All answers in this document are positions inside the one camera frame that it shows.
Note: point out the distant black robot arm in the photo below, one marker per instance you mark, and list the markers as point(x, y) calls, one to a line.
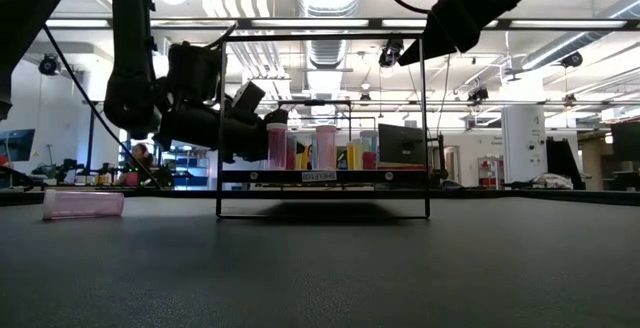
point(65, 169)

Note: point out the black table mat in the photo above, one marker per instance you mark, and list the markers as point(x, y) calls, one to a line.
point(150, 278)

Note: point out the black ceiling light rail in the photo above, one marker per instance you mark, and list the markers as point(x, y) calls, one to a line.
point(300, 23)

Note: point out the person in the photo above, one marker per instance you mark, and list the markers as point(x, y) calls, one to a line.
point(135, 165)

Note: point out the blue screen monitor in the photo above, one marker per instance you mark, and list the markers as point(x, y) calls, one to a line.
point(17, 145)

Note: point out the wooden shelf black metal frame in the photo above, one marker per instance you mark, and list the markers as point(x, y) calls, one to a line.
point(350, 177)

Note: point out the black angled stand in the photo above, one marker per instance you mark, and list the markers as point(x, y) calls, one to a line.
point(560, 160)

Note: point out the blue pill bottle white cap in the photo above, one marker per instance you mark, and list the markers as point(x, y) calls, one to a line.
point(314, 153)

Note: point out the black aluminium table frame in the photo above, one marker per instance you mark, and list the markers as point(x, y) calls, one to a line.
point(20, 198)

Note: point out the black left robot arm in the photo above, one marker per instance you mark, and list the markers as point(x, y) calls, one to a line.
point(130, 68)

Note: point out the white crumpled cloth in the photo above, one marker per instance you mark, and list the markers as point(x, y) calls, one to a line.
point(552, 182)

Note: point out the white rack red items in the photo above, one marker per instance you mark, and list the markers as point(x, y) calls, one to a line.
point(490, 180)

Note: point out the pink pill bottle white cap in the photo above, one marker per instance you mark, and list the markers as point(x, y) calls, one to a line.
point(85, 205)
point(276, 148)
point(326, 150)

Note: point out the yellow-green pill bottle white cap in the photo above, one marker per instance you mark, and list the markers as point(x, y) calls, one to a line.
point(357, 157)

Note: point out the blue pill bottle red pills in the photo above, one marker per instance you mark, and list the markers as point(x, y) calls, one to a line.
point(370, 160)

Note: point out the black metal workstation frame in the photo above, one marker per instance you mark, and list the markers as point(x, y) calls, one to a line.
point(91, 143)

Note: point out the white column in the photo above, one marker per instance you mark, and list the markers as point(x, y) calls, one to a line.
point(522, 138)

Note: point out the black ceiling spotlight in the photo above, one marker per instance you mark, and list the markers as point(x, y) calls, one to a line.
point(477, 94)
point(48, 65)
point(390, 54)
point(571, 59)

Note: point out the black monitor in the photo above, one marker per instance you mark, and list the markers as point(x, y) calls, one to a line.
point(400, 145)
point(627, 140)

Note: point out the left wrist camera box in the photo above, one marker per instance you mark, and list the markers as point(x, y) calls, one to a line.
point(248, 97)

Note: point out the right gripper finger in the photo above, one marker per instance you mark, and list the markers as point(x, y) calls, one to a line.
point(417, 53)

